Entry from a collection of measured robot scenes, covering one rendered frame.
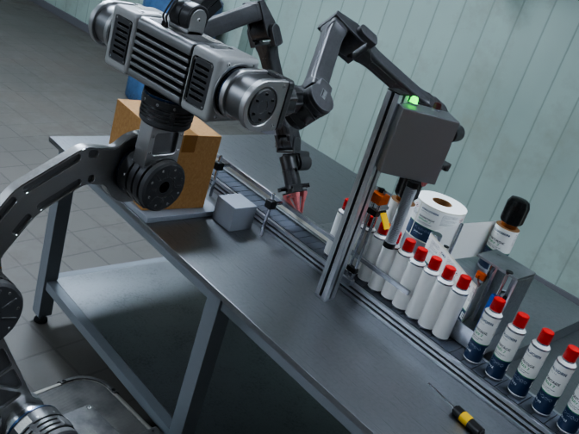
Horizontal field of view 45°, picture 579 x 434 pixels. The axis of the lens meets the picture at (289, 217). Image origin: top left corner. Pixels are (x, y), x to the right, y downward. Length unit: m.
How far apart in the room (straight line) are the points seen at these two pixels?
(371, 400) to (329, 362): 0.16
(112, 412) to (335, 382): 0.89
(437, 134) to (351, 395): 0.72
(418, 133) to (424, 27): 3.51
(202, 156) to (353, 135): 3.46
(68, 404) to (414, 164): 1.34
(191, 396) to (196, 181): 0.70
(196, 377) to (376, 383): 0.62
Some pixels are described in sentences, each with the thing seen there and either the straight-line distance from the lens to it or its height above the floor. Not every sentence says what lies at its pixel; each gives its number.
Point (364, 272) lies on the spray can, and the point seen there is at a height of 0.91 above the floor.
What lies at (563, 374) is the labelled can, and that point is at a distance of 1.92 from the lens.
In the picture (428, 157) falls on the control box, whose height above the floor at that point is 1.36.
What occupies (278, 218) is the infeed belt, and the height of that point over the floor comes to 0.88.
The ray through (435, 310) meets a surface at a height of 0.95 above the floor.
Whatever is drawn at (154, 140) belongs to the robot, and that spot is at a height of 1.25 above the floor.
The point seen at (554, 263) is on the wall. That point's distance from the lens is 5.10.
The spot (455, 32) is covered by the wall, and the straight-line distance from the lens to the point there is 5.28.
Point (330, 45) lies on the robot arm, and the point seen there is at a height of 1.56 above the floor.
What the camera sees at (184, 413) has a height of 0.34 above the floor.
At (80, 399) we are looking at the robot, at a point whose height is 0.24.
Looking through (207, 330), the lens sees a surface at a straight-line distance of 2.14.
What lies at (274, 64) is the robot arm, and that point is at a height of 1.39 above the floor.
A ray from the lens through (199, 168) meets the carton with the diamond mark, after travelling 2.34.
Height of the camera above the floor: 1.86
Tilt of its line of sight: 23 degrees down
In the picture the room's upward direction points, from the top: 18 degrees clockwise
